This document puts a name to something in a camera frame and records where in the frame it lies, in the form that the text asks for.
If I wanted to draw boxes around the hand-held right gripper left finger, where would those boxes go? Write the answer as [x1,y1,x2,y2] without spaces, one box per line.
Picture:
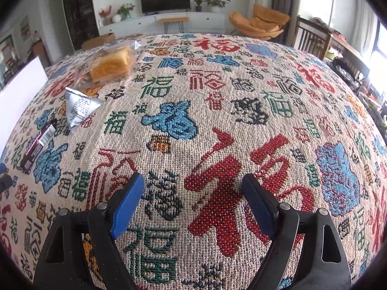
[33,172,146,290]

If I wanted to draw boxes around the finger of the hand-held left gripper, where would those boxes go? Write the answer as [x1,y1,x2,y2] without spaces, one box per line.
[0,162,14,194]

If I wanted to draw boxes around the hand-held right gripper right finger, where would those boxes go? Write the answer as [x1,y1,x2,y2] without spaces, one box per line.
[241,174,353,290]

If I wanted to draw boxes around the dark brown chocolate bar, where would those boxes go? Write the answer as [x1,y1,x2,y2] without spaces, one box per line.
[21,119,59,171]

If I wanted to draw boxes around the white rectangular box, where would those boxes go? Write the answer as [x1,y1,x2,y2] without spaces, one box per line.
[0,56,47,154]

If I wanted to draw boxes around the silver triangular snack packet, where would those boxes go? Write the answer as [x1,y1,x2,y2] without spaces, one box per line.
[65,87,98,127]

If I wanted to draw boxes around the sliced bread clear bag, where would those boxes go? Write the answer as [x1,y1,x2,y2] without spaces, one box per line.
[88,41,142,83]

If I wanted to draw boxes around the printed woven blanket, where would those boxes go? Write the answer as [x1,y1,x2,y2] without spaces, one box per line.
[0,33,387,290]

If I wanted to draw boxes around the cluttered side table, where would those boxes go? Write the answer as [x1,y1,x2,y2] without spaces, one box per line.
[329,41,387,121]

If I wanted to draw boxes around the cardboard box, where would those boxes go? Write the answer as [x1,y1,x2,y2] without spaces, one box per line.
[82,33,117,50]

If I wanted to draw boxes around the wooden dining chair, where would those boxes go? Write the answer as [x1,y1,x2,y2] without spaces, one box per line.
[295,16,331,59]

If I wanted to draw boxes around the white television cabinet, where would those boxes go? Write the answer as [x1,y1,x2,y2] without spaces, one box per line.
[98,12,227,37]

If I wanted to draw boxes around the orange lounge chair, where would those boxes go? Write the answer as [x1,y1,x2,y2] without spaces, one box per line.
[229,4,291,38]

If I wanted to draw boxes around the tall black cabinet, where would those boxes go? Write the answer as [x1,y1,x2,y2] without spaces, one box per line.
[62,0,100,50]

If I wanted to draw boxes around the wooden stool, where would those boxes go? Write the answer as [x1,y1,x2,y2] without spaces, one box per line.
[157,17,189,33]

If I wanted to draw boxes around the red flower vase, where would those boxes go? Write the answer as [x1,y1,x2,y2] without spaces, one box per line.
[99,5,113,25]

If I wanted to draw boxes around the leafy plant in vase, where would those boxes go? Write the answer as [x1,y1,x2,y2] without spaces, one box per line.
[116,4,135,21]

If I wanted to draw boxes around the grey curtain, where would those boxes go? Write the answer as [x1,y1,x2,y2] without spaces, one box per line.
[274,0,303,47]

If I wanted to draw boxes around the large green potted plant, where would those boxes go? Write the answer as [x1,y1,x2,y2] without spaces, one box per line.
[203,0,231,13]

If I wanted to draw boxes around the white sheer curtain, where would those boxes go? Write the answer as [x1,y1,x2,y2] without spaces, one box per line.
[351,0,378,55]

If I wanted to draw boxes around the framed wall picture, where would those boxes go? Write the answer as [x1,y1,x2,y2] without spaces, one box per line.
[20,15,31,41]

